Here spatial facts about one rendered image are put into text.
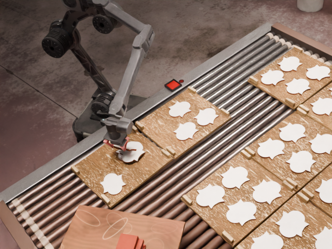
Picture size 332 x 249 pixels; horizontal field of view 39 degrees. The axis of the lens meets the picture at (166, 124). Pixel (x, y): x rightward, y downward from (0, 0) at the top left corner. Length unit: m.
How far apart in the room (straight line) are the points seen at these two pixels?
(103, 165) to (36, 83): 2.33
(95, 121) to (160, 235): 1.84
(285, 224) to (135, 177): 0.76
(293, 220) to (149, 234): 0.63
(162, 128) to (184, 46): 2.21
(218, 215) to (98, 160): 0.71
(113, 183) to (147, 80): 2.11
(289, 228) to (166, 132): 0.84
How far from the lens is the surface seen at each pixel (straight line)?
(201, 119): 2.55
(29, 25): 5.55
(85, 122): 3.72
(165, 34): 4.87
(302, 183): 2.30
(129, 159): 2.40
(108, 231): 2.08
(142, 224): 2.07
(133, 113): 2.70
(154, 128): 2.56
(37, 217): 2.39
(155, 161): 2.40
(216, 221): 2.16
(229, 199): 2.22
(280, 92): 2.72
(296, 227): 2.15
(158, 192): 2.31
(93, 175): 2.42
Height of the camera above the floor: 2.76
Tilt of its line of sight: 45 degrees down
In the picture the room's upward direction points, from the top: 10 degrees counter-clockwise
